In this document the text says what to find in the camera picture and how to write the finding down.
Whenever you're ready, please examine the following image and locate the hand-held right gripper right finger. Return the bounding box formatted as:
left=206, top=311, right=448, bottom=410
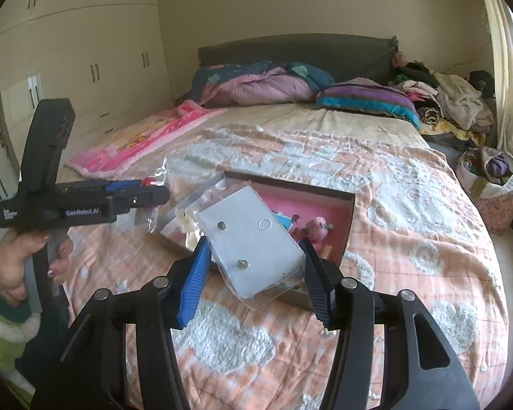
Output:
left=298, top=237, right=482, bottom=410

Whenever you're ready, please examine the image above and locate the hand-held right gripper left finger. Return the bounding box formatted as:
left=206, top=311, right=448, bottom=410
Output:
left=30, top=236, right=212, bottom=410

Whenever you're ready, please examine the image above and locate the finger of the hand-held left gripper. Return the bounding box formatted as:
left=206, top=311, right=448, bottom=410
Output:
left=111, top=186, right=171, bottom=215
left=102, top=178, right=153, bottom=194

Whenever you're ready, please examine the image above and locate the red bead earrings packet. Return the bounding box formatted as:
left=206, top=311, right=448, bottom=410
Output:
left=134, top=159, right=172, bottom=234

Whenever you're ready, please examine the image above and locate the white card earrings packet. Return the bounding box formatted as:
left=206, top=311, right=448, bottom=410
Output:
left=194, top=188, right=306, bottom=310

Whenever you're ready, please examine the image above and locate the brown jewelry box pink lining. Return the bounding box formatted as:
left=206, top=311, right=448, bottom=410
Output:
left=160, top=171, right=356, bottom=305

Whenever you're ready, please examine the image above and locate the person's left forearm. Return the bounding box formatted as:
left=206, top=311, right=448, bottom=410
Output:
left=0, top=245, right=69, bottom=396

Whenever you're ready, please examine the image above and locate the person's left hand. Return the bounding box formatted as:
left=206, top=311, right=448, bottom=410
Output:
left=0, top=227, right=76, bottom=307

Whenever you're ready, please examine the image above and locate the pink printed blanket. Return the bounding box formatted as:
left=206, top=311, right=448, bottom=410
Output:
left=64, top=99, right=227, bottom=178

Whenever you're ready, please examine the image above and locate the white door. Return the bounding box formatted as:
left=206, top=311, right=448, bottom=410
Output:
left=0, top=36, right=23, bottom=240

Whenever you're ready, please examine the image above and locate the pink pom-pom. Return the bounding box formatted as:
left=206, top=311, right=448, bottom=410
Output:
left=303, top=218, right=337, bottom=241

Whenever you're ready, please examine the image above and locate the cream wardrobe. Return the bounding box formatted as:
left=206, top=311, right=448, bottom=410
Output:
left=0, top=0, right=176, bottom=172

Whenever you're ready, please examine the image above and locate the pink purple folded blanket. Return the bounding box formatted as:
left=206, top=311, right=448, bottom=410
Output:
left=190, top=62, right=336, bottom=107

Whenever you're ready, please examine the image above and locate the pink ruffled pillow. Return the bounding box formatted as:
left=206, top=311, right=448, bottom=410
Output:
left=228, top=72, right=317, bottom=105

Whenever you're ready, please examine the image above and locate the purple teal striped pillow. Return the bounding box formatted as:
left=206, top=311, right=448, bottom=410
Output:
left=315, top=79, right=422, bottom=129

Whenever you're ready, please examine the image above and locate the floral bag of clothes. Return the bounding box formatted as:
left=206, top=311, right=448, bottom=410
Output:
left=455, top=145, right=513, bottom=235

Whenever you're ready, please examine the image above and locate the dark grey headboard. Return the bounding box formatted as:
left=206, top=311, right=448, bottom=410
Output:
left=197, top=34, right=398, bottom=84

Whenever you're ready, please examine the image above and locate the pile of clothes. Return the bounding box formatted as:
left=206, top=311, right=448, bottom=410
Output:
left=387, top=51, right=497, bottom=150

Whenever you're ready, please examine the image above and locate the cream curtain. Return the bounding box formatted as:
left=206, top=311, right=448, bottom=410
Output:
left=474, top=0, right=513, bottom=167

